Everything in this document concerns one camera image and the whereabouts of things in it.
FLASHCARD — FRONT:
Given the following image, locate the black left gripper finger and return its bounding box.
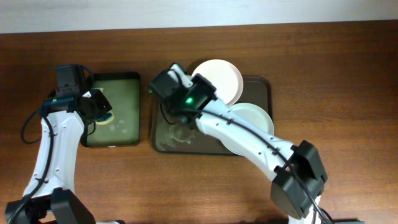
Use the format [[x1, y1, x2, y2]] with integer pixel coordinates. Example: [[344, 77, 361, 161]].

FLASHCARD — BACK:
[[81, 94, 98, 121], [93, 88, 112, 118]]

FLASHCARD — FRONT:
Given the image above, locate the green and yellow sponge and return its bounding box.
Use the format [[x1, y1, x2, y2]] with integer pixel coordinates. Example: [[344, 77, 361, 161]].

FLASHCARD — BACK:
[[95, 111, 114, 125]]

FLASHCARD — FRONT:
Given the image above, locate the white plate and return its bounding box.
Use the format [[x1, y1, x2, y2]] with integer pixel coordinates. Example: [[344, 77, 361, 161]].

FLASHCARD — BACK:
[[192, 59, 244, 106]]

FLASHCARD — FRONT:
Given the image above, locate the pale green plate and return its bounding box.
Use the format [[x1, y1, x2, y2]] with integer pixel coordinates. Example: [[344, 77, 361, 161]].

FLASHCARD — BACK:
[[219, 102, 275, 157]]

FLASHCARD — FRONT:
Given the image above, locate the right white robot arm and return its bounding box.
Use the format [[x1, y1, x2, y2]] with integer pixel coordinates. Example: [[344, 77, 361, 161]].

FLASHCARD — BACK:
[[149, 71, 331, 223]]

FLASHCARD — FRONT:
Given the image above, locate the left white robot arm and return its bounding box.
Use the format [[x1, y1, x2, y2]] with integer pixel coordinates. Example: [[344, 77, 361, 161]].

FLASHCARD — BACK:
[[5, 89, 112, 223]]

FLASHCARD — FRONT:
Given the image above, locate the black tray of soapy water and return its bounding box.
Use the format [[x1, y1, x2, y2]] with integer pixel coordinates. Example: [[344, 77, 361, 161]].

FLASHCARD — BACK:
[[81, 72, 141, 148]]

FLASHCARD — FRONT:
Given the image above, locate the brown serving tray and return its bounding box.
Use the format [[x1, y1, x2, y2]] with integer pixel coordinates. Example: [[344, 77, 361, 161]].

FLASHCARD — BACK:
[[150, 76, 273, 156]]

